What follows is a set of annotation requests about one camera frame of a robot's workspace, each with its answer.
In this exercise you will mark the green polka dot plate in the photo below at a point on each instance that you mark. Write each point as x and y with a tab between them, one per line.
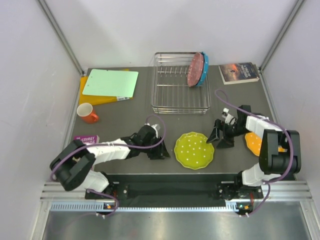
192	151

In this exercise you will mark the metal wire dish rack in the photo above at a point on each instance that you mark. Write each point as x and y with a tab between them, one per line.
170	91

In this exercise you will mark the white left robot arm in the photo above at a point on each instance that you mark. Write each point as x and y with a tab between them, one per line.
73	166

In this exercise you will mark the perforated cable duct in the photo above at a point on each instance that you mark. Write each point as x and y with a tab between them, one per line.
105	207

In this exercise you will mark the orange mug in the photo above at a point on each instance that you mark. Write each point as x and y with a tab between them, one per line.
87	113

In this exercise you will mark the mint green cutting board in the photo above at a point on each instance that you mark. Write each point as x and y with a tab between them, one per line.
111	83

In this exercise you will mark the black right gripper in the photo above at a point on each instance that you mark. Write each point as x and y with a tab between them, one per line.
226	141

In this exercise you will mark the purple treehouse book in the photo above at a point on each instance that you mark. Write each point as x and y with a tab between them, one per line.
88	139

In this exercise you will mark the pink polka dot plate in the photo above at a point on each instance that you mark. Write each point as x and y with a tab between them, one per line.
195	69

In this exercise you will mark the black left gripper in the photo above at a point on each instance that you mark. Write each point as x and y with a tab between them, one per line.
160	152

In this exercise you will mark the yellow cutting board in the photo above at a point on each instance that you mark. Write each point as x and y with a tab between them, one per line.
97	100

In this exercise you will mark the orange polka dot plate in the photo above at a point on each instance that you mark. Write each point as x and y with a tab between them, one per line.
253	143

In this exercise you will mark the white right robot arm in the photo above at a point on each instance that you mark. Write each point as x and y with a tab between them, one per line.
279	152

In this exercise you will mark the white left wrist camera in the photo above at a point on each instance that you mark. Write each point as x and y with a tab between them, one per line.
155	127

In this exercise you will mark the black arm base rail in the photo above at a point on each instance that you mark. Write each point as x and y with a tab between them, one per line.
216	186

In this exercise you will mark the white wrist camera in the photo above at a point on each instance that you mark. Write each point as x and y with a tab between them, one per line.
155	127
228	118

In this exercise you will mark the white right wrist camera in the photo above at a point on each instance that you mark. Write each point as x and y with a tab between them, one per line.
228	118

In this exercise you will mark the blue polka dot plate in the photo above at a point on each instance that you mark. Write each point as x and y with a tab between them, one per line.
203	71

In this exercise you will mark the dark cover book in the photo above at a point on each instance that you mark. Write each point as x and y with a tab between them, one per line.
237	73

